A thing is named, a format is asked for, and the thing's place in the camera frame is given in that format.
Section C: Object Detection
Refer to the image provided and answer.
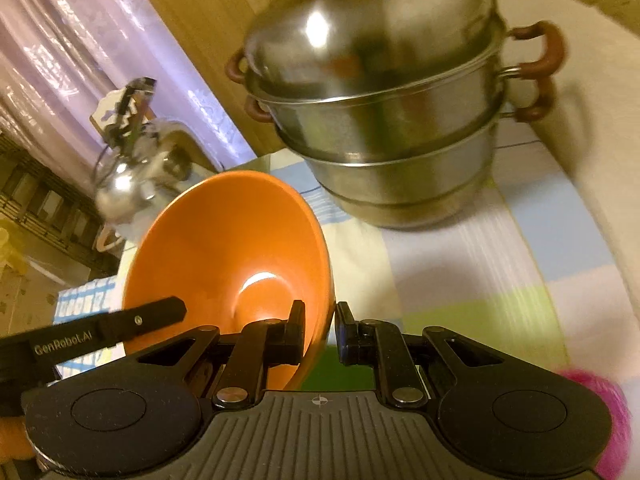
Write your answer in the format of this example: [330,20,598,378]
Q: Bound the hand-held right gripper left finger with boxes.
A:
[120,300,307,409]

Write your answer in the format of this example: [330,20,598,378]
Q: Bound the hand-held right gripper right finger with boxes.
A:
[336,301,531,408]

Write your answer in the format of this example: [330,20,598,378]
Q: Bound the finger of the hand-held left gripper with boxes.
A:
[97,296,187,343]

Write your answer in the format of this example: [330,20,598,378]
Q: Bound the orange plastic bowl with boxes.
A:
[121,170,336,393]

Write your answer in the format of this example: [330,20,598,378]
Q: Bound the purple translucent plate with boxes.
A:
[550,367,632,480]

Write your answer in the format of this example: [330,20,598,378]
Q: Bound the person's left hand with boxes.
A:
[0,414,33,461]

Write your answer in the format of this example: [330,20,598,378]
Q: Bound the blue white checkered cloth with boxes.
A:
[51,275,128,378]

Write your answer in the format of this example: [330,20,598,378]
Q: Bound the yellow plastic object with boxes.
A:
[0,220,26,273]

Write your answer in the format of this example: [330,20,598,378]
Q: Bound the checkered tablecloth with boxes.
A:
[117,120,640,480]

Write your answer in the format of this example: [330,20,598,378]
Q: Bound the stainless steel kettle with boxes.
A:
[94,76,193,223]

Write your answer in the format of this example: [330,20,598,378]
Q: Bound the dark wooden shelf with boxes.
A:
[0,132,118,273]

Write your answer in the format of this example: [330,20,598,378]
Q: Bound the stainless steel steamer pot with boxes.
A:
[225,0,568,231]

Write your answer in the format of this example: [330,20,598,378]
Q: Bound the sheer purple curtain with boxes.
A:
[0,0,251,171]

